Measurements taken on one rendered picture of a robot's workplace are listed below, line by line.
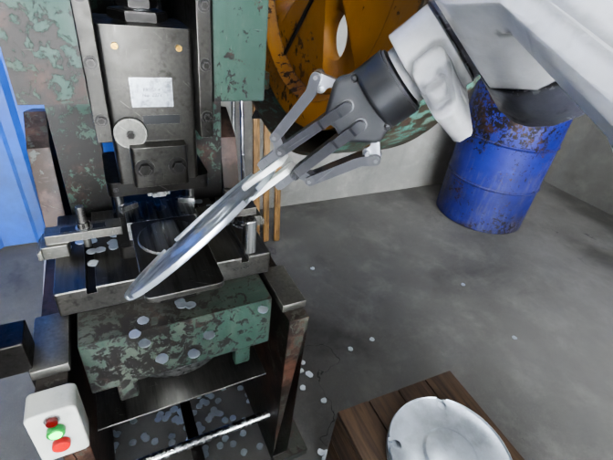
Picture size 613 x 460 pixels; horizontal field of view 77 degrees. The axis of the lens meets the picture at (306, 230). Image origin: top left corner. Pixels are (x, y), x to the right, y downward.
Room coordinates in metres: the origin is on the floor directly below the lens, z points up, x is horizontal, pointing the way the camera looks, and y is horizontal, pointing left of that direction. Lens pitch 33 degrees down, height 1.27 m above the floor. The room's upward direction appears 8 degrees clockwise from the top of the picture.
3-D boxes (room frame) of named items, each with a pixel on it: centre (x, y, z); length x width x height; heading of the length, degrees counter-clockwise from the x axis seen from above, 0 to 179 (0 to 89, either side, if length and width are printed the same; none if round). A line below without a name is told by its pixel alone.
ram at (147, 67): (0.72, 0.33, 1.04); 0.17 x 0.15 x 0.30; 30
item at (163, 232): (0.61, 0.26, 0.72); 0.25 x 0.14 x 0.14; 30
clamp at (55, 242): (0.67, 0.49, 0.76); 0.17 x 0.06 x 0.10; 120
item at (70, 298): (0.76, 0.35, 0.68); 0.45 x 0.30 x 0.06; 120
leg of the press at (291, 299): (1.02, 0.19, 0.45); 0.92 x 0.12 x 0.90; 30
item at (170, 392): (0.77, 0.35, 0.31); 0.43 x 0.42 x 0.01; 120
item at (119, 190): (0.76, 0.35, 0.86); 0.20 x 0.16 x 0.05; 120
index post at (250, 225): (0.74, 0.13, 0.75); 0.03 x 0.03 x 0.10; 30
